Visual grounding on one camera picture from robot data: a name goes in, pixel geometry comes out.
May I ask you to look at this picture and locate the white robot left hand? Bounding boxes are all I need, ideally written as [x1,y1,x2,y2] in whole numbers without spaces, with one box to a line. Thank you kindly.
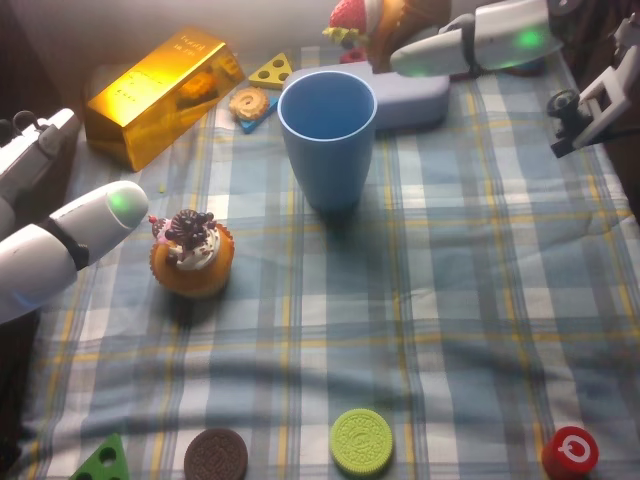
[0,107,150,325]

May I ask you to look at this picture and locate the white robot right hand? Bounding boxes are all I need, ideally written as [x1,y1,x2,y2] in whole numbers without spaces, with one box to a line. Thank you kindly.
[389,0,565,80]

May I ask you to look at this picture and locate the strawberry topped cupcake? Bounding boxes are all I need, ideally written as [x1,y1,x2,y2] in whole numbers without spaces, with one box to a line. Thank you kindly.
[322,0,419,75]

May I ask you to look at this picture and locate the chocolate topped cupcake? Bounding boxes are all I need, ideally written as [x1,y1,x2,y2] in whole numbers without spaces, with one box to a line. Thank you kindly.
[148,208,236,300]

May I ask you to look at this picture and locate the blue plastic cup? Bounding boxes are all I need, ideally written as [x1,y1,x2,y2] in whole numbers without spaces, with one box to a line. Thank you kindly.
[277,70,379,212]

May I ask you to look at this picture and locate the lilac glasses case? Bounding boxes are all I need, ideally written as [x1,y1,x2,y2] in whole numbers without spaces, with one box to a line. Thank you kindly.
[287,69,450,132]

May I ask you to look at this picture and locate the red triangle block with holes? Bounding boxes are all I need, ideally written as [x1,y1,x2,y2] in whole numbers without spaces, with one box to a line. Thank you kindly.
[339,47,374,65]

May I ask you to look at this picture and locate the gold bar box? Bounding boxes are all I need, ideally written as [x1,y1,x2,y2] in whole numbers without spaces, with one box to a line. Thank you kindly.
[83,27,247,173]

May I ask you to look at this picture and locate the green triangle block with holes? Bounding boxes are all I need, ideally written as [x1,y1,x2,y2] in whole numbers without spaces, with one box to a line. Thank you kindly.
[68,432,130,480]

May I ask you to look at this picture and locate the yellow triangle block with holes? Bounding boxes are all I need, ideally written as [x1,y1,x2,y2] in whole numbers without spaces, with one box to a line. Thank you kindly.
[248,52,294,91]

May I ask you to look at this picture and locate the blue triangle block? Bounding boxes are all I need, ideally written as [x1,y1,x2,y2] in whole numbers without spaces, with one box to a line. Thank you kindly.
[237,94,282,135]

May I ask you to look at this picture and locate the tan swirl biscuit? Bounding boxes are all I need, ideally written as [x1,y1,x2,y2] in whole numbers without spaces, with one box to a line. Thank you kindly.
[228,86,271,122]

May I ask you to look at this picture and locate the brown sandwich cookie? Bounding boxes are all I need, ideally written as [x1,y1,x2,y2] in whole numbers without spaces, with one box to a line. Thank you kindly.
[183,427,250,480]

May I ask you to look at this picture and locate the blue plaid cloth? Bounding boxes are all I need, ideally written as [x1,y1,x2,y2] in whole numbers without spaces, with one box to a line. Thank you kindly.
[9,47,640,480]

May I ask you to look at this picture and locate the green sandwich cookie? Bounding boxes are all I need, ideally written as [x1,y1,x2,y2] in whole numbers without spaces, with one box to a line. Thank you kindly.
[329,407,395,477]

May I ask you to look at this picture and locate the red cylinder with white symbol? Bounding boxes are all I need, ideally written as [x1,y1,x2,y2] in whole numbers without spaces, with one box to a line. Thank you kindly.
[541,425,600,479]

